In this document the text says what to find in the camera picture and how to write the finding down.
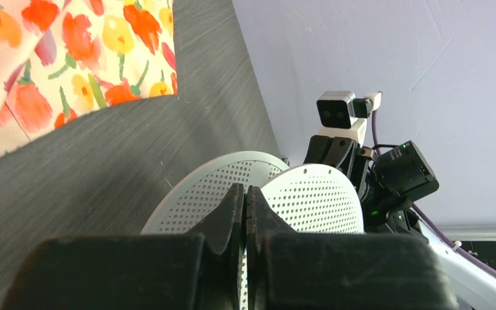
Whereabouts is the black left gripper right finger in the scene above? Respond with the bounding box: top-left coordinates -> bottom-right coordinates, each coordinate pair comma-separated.
246,186 -> 458,309

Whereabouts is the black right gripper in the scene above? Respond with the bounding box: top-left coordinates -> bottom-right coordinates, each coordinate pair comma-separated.
304,135 -> 377,197

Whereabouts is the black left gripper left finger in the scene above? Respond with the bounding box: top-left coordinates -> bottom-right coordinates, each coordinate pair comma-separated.
1,183 -> 244,309

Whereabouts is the white perforated spool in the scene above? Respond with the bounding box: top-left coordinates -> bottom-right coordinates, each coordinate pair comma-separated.
142,152 -> 363,309

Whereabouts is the floral orange cloth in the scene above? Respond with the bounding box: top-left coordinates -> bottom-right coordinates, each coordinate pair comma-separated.
0,0 -> 178,157

